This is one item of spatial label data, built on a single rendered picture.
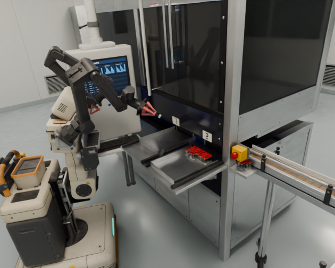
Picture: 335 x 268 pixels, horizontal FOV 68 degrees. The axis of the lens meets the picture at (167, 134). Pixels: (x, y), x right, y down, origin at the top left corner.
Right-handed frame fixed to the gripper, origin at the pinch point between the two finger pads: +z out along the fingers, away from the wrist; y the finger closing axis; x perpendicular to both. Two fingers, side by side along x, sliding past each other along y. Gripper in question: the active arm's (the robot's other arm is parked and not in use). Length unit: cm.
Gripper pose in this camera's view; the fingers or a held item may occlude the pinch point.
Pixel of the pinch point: (154, 112)
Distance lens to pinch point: 148.5
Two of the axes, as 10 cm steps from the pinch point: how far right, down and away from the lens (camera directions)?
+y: 4.2, -6.9, 5.9
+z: 8.9, 4.6, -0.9
